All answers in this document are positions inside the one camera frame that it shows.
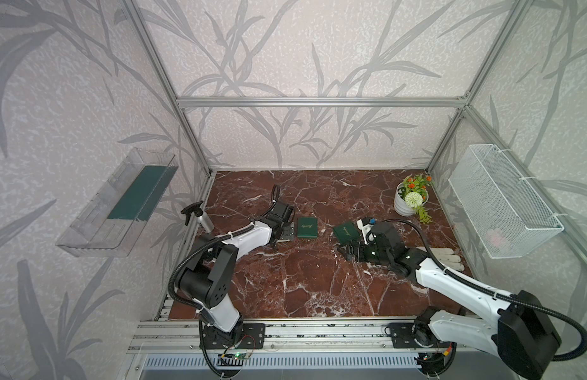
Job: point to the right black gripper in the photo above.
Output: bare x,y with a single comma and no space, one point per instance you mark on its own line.
349,248

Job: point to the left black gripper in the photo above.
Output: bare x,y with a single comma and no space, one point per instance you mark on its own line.
286,224

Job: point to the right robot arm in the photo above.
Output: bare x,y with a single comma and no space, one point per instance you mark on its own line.
526,336

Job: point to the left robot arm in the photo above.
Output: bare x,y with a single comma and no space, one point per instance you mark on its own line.
203,278

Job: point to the green jewelry box right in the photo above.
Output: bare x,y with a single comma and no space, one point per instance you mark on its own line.
346,233

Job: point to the green jewelry box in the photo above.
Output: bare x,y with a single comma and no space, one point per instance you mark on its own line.
307,227
346,233

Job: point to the green jewelry box left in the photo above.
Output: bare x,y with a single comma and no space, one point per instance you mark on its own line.
307,227

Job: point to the potted flower plant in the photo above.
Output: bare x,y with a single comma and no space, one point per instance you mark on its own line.
412,195

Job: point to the black trigger spray bottle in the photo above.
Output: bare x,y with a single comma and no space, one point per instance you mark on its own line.
196,210

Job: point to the white work glove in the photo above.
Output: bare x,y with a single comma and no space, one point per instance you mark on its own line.
446,257

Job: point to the green pad in shelf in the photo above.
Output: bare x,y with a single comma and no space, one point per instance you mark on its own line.
143,195

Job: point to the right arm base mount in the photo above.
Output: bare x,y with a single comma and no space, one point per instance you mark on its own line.
412,335

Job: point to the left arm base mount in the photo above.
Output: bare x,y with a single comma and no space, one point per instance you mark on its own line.
245,335

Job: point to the white wire mesh basket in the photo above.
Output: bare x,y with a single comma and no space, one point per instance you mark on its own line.
509,216

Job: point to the clear acrylic wall shelf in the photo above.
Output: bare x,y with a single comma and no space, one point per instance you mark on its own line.
113,220

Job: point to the aluminium frame rail front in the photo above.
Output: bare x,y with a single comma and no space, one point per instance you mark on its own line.
318,335

